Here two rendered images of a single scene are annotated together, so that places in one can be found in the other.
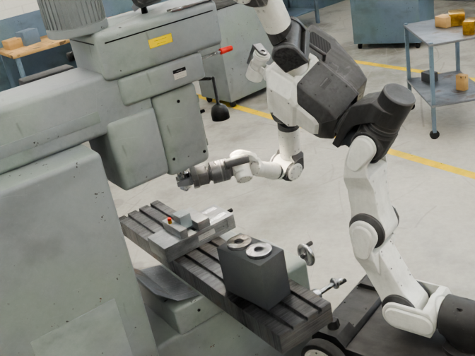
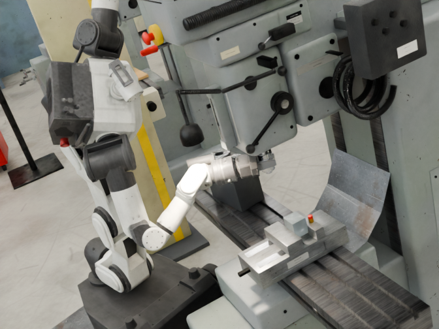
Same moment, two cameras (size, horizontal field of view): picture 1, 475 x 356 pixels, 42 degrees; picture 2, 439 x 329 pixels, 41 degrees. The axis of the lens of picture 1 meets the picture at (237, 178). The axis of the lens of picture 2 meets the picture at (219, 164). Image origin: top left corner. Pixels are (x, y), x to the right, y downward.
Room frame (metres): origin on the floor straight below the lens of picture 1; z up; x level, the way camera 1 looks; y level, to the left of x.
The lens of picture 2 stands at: (3.98, 0.44, 2.13)
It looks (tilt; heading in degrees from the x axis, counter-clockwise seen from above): 26 degrees down; 192
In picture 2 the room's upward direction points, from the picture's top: 17 degrees counter-clockwise
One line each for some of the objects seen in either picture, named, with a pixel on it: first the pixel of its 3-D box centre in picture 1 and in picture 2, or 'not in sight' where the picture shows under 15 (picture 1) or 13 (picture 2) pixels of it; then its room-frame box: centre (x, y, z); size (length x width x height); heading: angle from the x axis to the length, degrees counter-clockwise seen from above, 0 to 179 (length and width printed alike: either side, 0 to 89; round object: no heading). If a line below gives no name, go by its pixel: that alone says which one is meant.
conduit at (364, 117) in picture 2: not in sight; (356, 82); (2.25, 0.54, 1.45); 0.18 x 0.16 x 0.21; 121
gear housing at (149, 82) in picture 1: (148, 74); (244, 29); (2.20, 0.24, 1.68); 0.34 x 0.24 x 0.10; 121
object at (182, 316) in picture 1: (207, 277); (294, 270); (2.22, 0.21, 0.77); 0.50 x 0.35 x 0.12; 121
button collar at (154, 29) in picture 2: not in sight; (156, 34); (2.34, 0.01, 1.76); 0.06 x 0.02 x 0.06; 31
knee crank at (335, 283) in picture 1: (328, 287); not in sight; (2.37, -0.32, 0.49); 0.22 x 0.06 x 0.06; 121
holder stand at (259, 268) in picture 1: (253, 268); (232, 177); (1.86, 0.01, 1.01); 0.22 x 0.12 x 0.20; 39
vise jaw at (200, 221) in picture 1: (194, 218); (283, 237); (2.33, 0.21, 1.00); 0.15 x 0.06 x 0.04; 32
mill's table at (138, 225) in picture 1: (207, 261); (283, 244); (2.19, 0.19, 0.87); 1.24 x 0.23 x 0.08; 31
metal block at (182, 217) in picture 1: (182, 219); (295, 224); (2.30, 0.26, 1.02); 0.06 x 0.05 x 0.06; 32
